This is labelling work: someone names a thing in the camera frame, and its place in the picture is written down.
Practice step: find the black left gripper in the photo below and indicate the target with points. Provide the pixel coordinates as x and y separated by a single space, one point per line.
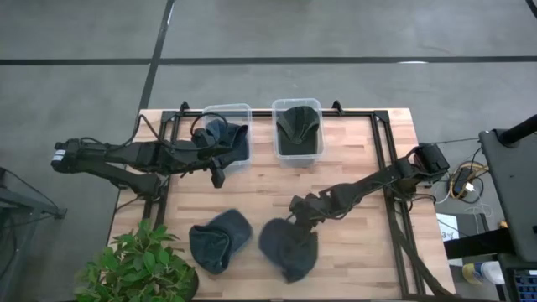
204 151

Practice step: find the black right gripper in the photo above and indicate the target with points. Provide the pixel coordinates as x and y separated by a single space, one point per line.
310 205

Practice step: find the blue denim hat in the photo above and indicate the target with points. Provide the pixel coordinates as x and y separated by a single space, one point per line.
216 126

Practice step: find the dark grey-blue bucket hat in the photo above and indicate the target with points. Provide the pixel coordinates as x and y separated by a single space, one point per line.
285 256

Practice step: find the dark green cap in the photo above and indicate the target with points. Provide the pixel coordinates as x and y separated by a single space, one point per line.
298 134

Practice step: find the blue-grey terry bucket hat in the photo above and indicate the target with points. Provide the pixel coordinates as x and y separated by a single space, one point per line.
220 243

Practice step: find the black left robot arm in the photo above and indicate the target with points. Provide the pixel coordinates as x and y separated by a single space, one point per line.
126 157

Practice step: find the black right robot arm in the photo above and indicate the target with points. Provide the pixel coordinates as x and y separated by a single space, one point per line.
377 180

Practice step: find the clear plastic bin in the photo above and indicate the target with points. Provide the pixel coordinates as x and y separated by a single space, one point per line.
298 160
247 163

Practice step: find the white paper sheet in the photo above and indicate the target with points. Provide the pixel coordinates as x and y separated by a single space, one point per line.
446 228

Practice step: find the green potted plant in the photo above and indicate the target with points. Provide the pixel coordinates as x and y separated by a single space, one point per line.
138 264

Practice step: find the black power strip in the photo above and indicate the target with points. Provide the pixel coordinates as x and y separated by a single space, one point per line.
461 180

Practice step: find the white plastic bottle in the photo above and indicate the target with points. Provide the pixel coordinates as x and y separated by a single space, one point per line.
486 272

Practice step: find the black equipment cart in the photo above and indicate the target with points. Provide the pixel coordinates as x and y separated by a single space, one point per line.
512 189

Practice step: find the grey metal stand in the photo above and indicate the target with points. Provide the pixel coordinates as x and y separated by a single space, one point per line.
25 205

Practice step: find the black metal table frame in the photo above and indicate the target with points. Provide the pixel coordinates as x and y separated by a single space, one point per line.
379 138

